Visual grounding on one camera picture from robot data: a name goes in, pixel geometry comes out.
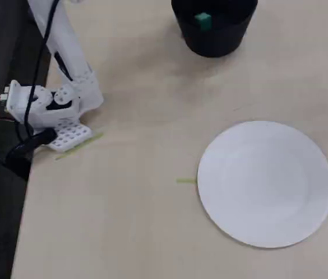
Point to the green cube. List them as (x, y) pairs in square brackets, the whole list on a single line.
[(203, 20)]

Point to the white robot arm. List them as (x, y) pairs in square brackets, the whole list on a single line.
[(68, 55)]

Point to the black round bin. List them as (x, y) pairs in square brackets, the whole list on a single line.
[(216, 40)]

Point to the short green tape strip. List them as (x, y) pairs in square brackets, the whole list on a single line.
[(186, 180)]

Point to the long green tape strip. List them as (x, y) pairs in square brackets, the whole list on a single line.
[(79, 146)]

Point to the white round paper plate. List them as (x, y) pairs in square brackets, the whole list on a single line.
[(265, 183)]

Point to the black table clamp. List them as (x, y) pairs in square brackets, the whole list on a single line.
[(25, 148)]

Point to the white controller board holder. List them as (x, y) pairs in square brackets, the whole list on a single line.
[(11, 97)]

